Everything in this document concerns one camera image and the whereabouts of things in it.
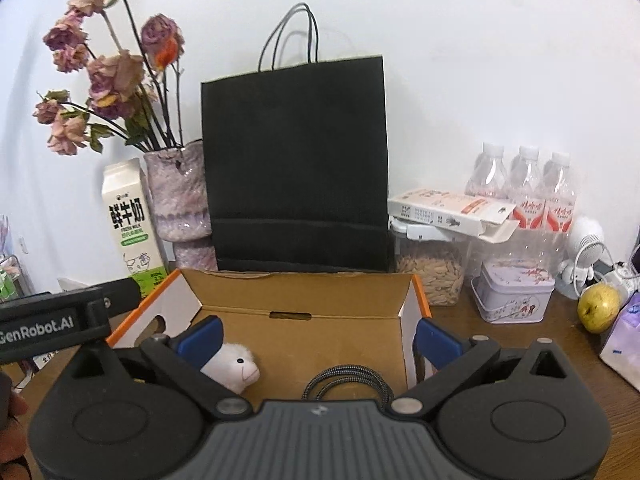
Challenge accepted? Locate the white green milk carton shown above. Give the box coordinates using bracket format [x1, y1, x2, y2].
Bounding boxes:
[101, 158, 169, 299]

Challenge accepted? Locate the white plush sheep toy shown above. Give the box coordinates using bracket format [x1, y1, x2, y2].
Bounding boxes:
[200, 342, 261, 394]

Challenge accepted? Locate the clear container of seeds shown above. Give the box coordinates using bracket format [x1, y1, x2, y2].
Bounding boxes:
[390, 217, 474, 307]

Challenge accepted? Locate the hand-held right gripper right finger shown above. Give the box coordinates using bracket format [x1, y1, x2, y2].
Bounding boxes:
[391, 317, 574, 417]

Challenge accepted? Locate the floral tin box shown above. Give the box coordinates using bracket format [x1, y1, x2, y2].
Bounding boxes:
[471, 257, 556, 325]

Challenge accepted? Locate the red printed cardboard box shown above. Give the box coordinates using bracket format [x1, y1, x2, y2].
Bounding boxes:
[106, 267, 435, 403]

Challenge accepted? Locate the white desk fan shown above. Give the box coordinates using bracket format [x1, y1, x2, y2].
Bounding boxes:
[556, 216, 609, 287]

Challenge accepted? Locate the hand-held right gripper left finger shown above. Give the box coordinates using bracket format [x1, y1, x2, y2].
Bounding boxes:
[67, 316, 252, 419]

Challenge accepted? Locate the white flat carton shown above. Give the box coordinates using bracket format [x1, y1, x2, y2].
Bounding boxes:
[387, 187, 534, 246]

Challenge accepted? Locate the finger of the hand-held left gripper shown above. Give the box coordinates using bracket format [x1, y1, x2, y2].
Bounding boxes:
[99, 278, 143, 317]

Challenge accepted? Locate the purple plastic bag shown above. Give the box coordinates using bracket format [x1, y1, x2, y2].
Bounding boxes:
[598, 292, 640, 379]

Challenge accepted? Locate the white charger cable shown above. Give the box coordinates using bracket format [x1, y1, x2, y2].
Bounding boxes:
[594, 258, 640, 302]

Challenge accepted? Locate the black paper bag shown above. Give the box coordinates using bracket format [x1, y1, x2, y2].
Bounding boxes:
[201, 2, 391, 274]

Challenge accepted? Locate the black braided cable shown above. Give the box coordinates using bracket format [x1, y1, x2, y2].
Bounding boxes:
[304, 366, 397, 409]

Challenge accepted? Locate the dried rose bouquet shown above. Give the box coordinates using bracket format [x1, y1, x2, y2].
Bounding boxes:
[34, 0, 186, 156]

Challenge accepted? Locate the mottled purple vase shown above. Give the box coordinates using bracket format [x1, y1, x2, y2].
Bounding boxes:
[143, 140, 219, 272]

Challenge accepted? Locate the green apple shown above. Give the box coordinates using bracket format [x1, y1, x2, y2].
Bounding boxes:
[577, 284, 621, 335]

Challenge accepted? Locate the person's left hand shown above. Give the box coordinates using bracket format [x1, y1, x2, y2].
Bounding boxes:
[0, 394, 30, 467]

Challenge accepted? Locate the clear water bottle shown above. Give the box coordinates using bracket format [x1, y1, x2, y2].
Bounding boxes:
[465, 142, 509, 200]
[504, 145, 547, 233]
[542, 151, 579, 235]

